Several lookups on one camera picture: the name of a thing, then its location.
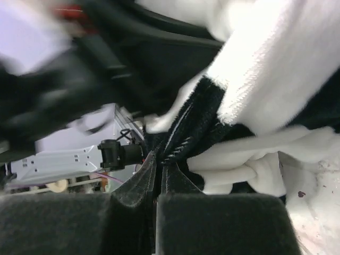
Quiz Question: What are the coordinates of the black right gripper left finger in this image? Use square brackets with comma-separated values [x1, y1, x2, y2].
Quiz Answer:
[0, 150, 157, 255]

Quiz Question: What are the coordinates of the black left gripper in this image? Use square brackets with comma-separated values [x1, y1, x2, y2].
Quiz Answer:
[1, 35, 138, 149]

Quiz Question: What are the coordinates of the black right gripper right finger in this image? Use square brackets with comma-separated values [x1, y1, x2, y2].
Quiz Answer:
[156, 161, 303, 255]

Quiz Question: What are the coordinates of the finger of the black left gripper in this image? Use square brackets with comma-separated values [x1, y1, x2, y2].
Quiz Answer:
[87, 1, 222, 115]

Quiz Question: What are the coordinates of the black and white checkered pillowcase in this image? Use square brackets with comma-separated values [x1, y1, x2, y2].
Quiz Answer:
[139, 1, 339, 197]

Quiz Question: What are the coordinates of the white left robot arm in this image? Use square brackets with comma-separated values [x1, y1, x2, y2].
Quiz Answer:
[1, 1, 222, 188]

